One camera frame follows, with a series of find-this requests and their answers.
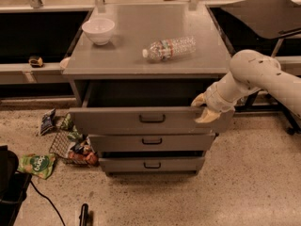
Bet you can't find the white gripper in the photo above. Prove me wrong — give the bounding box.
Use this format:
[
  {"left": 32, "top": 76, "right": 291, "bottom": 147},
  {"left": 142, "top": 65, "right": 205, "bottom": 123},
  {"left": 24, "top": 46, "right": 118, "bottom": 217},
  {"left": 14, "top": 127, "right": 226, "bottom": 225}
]
[{"left": 191, "top": 82, "right": 234, "bottom": 123}]

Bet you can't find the grey top drawer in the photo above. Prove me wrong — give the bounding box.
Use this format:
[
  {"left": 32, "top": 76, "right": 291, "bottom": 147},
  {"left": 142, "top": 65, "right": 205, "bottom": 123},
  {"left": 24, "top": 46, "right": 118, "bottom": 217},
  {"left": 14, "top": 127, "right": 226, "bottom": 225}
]
[{"left": 70, "top": 79, "right": 233, "bottom": 136}]

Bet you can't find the grey drawer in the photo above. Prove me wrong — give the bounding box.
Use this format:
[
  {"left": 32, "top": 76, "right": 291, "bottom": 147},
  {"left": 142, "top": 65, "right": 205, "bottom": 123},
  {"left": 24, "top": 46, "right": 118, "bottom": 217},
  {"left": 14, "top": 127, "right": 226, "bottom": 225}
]
[
  {"left": 99, "top": 151, "right": 205, "bottom": 173},
  {"left": 70, "top": 79, "right": 233, "bottom": 136},
  {"left": 89, "top": 133, "right": 215, "bottom": 152}
]

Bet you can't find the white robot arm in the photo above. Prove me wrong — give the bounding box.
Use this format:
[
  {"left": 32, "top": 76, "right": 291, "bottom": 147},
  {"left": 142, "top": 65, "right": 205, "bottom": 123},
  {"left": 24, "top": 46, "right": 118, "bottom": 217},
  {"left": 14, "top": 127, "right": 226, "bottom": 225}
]
[{"left": 191, "top": 50, "right": 301, "bottom": 123}]

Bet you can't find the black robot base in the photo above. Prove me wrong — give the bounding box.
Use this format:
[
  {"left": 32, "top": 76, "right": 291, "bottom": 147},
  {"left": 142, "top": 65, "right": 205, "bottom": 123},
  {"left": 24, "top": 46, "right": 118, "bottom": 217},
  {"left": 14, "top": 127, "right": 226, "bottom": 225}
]
[{"left": 0, "top": 145, "right": 31, "bottom": 226}]

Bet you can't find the grey middle drawer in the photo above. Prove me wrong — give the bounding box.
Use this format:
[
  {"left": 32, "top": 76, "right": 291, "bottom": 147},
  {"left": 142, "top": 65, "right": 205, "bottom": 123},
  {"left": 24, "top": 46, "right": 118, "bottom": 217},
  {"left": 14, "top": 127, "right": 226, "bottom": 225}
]
[{"left": 89, "top": 133, "right": 215, "bottom": 152}]

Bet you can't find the grey drawer cabinet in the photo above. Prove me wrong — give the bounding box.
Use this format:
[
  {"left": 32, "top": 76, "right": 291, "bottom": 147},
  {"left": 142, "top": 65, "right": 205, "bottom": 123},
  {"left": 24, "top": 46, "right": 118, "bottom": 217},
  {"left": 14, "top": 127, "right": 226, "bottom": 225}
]
[{"left": 61, "top": 2, "right": 241, "bottom": 177}]

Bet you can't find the grey bottom drawer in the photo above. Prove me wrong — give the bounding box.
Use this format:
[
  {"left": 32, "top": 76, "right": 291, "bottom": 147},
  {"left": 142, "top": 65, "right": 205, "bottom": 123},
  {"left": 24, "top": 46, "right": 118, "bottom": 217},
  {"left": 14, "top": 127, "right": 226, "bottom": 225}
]
[{"left": 99, "top": 151, "right": 205, "bottom": 173}]

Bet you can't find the clear plastic water bottle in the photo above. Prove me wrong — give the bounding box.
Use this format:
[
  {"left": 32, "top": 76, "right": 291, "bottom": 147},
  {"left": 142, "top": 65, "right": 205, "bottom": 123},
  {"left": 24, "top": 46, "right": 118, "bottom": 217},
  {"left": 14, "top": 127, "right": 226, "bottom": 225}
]
[{"left": 142, "top": 36, "right": 197, "bottom": 61}]

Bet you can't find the red snack bag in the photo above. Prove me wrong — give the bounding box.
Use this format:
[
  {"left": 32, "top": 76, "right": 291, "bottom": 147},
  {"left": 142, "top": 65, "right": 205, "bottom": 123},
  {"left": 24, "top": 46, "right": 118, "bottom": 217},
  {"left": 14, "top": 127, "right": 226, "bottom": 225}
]
[{"left": 68, "top": 151, "right": 98, "bottom": 166}]

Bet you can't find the white ceramic bowl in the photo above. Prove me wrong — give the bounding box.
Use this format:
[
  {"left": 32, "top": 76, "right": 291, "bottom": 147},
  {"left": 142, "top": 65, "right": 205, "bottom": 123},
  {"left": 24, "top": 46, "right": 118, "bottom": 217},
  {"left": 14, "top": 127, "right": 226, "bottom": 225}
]
[{"left": 82, "top": 18, "right": 115, "bottom": 45}]

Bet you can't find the green chip bag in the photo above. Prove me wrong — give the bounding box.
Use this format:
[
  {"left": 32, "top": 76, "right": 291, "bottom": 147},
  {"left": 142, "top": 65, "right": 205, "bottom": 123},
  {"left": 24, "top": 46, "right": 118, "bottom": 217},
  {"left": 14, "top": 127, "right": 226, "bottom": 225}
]
[{"left": 60, "top": 113, "right": 84, "bottom": 142}]

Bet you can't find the blue snack bag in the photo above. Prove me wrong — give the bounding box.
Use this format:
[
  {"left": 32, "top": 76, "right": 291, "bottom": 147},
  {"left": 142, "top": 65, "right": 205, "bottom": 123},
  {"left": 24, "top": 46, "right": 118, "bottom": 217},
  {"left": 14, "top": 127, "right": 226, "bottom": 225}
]
[{"left": 40, "top": 108, "right": 55, "bottom": 136}]

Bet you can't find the green snack bag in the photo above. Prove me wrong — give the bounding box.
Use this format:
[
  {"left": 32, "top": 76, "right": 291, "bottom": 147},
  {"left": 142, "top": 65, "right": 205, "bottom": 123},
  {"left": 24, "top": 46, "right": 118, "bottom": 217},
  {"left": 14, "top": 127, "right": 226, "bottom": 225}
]
[{"left": 18, "top": 153, "right": 55, "bottom": 179}]

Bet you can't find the yellow tape measure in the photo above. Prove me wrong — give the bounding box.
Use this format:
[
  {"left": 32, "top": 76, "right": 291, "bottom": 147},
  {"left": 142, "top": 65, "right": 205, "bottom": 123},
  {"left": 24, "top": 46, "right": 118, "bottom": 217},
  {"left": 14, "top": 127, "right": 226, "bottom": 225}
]
[{"left": 28, "top": 56, "right": 43, "bottom": 68}]

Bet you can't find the wire mesh basket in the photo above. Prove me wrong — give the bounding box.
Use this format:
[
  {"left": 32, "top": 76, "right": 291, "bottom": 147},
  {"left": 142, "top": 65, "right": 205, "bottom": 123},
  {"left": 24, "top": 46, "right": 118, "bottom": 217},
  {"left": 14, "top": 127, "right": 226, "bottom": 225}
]
[{"left": 49, "top": 127, "right": 94, "bottom": 165}]

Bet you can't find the black handle object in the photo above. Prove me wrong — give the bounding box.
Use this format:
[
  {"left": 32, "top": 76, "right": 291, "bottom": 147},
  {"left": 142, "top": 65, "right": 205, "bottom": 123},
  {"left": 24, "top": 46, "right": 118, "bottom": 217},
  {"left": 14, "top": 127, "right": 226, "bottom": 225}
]
[{"left": 79, "top": 203, "right": 88, "bottom": 226}]

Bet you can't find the black cable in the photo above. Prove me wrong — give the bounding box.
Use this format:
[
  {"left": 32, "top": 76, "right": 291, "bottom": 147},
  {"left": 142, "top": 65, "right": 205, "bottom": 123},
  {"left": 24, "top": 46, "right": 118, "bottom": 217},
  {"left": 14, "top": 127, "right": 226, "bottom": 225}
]
[{"left": 29, "top": 180, "right": 67, "bottom": 226}]

